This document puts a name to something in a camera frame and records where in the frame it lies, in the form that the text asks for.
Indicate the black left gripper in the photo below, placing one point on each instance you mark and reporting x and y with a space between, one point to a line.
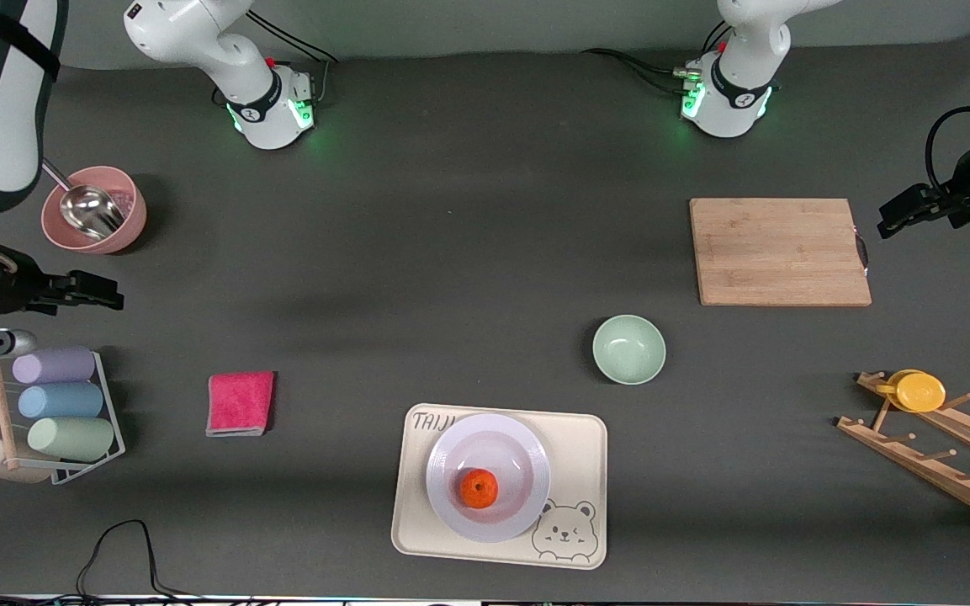
953 201

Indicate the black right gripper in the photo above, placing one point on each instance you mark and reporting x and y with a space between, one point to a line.
15 286

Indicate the white round plate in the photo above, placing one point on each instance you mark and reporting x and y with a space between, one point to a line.
489 446

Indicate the orange fruit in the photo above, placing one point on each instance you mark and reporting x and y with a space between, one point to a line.
479 489

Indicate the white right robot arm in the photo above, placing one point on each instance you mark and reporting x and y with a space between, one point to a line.
5 126

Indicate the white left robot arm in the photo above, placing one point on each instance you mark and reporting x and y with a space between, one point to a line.
741 93

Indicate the pink bowl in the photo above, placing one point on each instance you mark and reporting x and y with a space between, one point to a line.
127 227

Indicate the pale purple cup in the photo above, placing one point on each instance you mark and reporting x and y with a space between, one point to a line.
54 365

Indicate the metal scoop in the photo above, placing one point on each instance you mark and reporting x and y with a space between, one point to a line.
91 210

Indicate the pale blue cup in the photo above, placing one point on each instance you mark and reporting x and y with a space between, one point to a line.
62 401

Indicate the pale green cup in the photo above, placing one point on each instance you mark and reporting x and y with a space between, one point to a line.
72 438

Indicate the wooden cutting board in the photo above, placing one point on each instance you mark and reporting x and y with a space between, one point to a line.
775 252

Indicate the yellow mug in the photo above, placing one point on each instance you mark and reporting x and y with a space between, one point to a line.
920 392

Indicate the pink folded cloth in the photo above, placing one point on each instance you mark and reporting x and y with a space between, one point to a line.
239 402

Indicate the wooden peg rack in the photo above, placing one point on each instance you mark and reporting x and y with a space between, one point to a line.
939 471

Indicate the pale green bowl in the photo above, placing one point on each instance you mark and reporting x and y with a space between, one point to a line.
629 349

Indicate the cream bear print tray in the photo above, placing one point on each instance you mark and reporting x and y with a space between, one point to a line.
577 454

